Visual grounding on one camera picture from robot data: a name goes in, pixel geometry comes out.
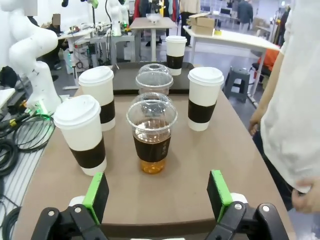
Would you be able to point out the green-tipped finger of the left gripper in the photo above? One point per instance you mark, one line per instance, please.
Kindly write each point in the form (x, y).
(93, 3)

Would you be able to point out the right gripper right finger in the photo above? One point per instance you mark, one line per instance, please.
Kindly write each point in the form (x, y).
(218, 195)

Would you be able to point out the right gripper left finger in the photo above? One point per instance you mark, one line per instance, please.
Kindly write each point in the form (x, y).
(98, 197)

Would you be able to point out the white paper cup brown sleeve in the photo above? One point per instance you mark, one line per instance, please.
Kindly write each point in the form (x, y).
(80, 130)
(203, 92)
(175, 47)
(97, 87)

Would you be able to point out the clear plastic cup with tea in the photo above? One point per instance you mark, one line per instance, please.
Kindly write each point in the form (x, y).
(153, 80)
(151, 150)

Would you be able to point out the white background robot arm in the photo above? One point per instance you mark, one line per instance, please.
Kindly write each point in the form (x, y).
(114, 15)

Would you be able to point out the person's right forearm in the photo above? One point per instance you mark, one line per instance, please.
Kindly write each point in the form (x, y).
(262, 107)

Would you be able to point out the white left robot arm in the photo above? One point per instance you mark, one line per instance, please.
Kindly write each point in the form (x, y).
(27, 62)

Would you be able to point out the dark brown serving tray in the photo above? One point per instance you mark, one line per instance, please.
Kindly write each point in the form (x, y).
(160, 228)
(125, 80)

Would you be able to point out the person's right hand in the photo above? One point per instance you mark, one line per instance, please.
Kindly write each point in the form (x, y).
(254, 126)

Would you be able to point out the person's left hand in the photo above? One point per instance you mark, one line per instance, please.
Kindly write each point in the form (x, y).
(306, 197)

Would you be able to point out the white workbench desk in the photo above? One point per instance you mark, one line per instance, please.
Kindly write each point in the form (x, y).
(75, 35)

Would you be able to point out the seated person in black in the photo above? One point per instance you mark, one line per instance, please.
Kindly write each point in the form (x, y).
(55, 37)

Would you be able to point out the clear plastic bowl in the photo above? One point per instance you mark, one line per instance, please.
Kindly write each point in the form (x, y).
(153, 18)

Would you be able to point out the beige background table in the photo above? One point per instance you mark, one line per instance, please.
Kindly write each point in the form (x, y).
(152, 23)

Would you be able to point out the person in black trousers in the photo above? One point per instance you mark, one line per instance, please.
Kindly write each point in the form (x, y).
(186, 22)

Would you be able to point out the open cardboard box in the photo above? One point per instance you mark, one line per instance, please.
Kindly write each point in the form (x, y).
(198, 18)

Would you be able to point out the black bag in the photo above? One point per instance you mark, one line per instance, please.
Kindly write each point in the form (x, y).
(7, 76)

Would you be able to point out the grey plastic stool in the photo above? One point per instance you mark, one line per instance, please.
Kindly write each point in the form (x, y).
(237, 80)

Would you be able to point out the person in white sweatshirt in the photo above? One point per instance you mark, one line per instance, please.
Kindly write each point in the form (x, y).
(295, 100)

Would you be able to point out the white height-adjustable desk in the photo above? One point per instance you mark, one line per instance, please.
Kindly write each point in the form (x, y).
(225, 40)

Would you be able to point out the orange cloth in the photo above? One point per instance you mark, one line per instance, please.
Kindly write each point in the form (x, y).
(268, 58)

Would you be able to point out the person in dark jacket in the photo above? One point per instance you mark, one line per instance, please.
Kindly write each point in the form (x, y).
(245, 13)

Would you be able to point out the clothes rack with garments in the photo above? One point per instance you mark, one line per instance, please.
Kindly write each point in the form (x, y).
(283, 25)

